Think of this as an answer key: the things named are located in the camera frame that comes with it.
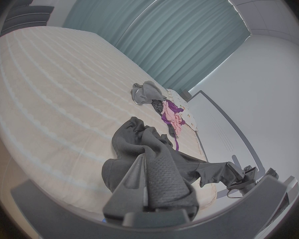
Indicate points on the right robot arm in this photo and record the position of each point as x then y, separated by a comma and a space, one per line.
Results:
248, 189

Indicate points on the blue-green curtain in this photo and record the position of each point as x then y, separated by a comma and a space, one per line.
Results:
102, 11
189, 38

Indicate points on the grey bedside table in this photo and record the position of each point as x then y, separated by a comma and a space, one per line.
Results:
184, 94

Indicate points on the bed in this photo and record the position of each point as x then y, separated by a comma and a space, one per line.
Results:
52, 96

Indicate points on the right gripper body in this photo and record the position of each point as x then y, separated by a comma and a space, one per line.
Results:
249, 173

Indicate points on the pile of clothes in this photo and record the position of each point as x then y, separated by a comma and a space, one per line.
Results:
173, 117

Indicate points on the white printed pillow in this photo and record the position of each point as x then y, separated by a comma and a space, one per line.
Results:
188, 113

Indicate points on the black long-sleeved top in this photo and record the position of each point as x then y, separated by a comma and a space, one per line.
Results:
164, 173

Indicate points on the grey knitted garment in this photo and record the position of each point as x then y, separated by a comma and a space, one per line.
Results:
148, 93

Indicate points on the black chest of drawers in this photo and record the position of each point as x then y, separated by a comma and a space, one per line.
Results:
27, 14

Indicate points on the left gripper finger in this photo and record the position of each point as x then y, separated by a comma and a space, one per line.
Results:
129, 190

